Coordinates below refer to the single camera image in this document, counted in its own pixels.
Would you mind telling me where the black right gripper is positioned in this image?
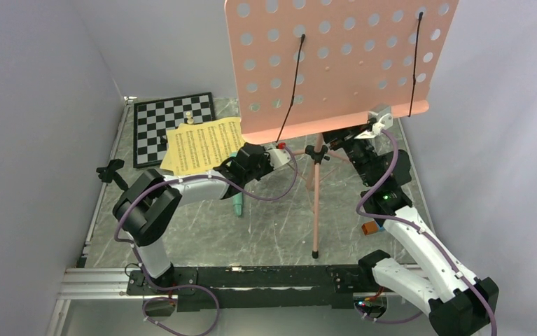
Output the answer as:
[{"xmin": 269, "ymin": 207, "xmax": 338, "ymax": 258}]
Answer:
[{"xmin": 316, "ymin": 106, "xmax": 379, "ymax": 188}]

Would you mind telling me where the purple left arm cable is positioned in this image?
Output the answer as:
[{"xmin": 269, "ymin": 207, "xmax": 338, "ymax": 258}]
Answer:
[{"xmin": 113, "ymin": 143, "xmax": 299, "ymax": 270}]

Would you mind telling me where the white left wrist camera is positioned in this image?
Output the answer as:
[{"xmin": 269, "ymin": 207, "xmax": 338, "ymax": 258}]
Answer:
[{"xmin": 266, "ymin": 144, "xmax": 291, "ymax": 170}]

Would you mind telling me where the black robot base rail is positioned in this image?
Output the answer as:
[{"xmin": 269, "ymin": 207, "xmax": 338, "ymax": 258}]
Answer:
[{"xmin": 126, "ymin": 264, "xmax": 388, "ymax": 317}]

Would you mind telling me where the mint green toy recorder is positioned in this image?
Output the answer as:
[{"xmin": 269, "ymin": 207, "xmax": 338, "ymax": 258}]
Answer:
[{"xmin": 232, "ymin": 192, "xmax": 244, "ymax": 217}]

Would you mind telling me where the orange blue toy block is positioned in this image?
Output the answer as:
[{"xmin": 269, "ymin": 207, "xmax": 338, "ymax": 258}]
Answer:
[{"xmin": 361, "ymin": 220, "xmax": 385, "ymax": 236}]

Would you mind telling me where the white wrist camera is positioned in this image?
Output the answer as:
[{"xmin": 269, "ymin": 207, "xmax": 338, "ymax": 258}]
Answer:
[
  {"xmin": 354, "ymin": 104, "xmax": 393, "ymax": 140},
  {"xmin": 266, "ymin": 144, "xmax": 291, "ymax": 170}
]

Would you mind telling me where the black white chessboard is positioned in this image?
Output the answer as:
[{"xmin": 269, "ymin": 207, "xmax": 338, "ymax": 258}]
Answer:
[{"xmin": 133, "ymin": 92, "xmax": 216, "ymax": 169}]

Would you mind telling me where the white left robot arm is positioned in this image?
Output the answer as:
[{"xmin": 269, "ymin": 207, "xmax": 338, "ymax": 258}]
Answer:
[{"xmin": 112, "ymin": 143, "xmax": 274, "ymax": 294}]

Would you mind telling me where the yellow sheet music top page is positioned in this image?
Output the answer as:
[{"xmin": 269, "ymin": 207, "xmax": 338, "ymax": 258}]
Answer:
[{"xmin": 166, "ymin": 116, "xmax": 246, "ymax": 177}]

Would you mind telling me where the black clamp knob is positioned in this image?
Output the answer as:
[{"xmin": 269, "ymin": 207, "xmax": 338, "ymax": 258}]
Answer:
[{"xmin": 96, "ymin": 159, "xmax": 129, "ymax": 191}]

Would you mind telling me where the yellow sheet music page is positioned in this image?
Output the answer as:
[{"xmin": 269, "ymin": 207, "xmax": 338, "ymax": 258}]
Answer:
[
  {"xmin": 160, "ymin": 124, "xmax": 195, "ymax": 175},
  {"xmin": 166, "ymin": 116, "xmax": 246, "ymax": 177}
]

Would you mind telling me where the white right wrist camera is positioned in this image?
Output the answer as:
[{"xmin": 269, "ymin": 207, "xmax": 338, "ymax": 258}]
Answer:
[{"xmin": 354, "ymin": 104, "xmax": 393, "ymax": 140}]

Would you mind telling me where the yellow sheet music bottom page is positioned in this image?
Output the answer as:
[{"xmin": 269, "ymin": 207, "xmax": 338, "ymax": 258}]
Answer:
[{"xmin": 160, "ymin": 124, "xmax": 195, "ymax": 175}]

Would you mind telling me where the pink perforated music stand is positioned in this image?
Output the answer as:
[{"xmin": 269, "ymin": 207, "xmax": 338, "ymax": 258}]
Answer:
[{"xmin": 223, "ymin": 0, "xmax": 460, "ymax": 260}]

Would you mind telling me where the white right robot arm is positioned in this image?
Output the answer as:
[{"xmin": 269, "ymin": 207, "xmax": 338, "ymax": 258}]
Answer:
[{"xmin": 323, "ymin": 127, "xmax": 499, "ymax": 335}]

